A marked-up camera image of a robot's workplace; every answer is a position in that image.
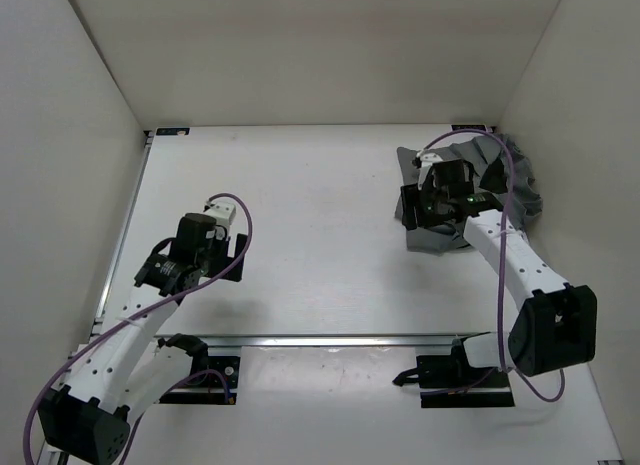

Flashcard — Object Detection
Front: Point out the grey pleated skirt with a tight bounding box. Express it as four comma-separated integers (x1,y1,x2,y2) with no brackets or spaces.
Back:
405,135,543,255

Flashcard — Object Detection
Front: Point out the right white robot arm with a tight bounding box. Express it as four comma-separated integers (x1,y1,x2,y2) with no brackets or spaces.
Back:
401,153,597,386

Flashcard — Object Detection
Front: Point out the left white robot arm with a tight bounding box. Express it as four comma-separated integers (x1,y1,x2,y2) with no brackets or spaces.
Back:
37,201,249,464

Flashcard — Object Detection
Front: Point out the blue label back right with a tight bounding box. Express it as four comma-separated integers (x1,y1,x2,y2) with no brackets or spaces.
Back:
451,124,488,132

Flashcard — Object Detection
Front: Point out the blue label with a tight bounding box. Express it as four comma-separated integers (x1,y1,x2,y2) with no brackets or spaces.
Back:
451,124,488,132
155,127,190,136

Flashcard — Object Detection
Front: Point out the blue label back left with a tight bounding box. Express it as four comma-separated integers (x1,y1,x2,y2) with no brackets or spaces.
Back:
155,127,190,136

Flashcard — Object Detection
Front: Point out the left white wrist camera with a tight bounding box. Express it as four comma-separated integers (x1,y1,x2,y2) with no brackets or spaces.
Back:
204,199,237,231

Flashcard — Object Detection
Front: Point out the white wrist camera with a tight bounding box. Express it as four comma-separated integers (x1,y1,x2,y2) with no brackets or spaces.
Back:
413,151,443,170
204,199,237,231

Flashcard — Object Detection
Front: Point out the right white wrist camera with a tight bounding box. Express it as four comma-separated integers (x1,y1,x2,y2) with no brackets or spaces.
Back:
413,151,443,170

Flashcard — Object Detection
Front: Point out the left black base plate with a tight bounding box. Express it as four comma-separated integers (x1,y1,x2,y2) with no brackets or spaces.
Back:
159,348,241,406

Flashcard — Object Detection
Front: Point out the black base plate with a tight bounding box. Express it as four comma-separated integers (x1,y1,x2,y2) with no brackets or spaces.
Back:
159,348,241,406
416,355,515,409

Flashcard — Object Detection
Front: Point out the aluminium rail left side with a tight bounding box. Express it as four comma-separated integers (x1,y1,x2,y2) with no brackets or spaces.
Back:
89,130,155,340

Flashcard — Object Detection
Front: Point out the aluminium rail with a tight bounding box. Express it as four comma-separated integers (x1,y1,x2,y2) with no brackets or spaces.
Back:
154,333,494,350
89,130,155,340

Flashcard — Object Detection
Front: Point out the aluminium rail front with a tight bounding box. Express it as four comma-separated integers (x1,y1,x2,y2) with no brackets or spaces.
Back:
154,333,494,350

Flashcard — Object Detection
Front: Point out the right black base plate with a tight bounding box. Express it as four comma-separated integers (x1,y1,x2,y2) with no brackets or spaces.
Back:
416,355,515,409

